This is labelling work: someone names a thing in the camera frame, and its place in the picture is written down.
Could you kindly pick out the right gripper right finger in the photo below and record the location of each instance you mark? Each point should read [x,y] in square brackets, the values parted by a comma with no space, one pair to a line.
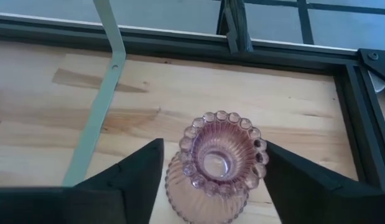
[319,202]

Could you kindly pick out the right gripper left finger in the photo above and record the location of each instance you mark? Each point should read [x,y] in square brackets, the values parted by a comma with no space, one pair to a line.
[86,205]

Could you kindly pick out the black aluminium table frame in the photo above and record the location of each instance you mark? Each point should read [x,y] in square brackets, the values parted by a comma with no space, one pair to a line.
[179,49]

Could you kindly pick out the pink ribbed glass candle holder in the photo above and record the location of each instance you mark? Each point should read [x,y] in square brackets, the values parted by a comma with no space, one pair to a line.
[211,193]

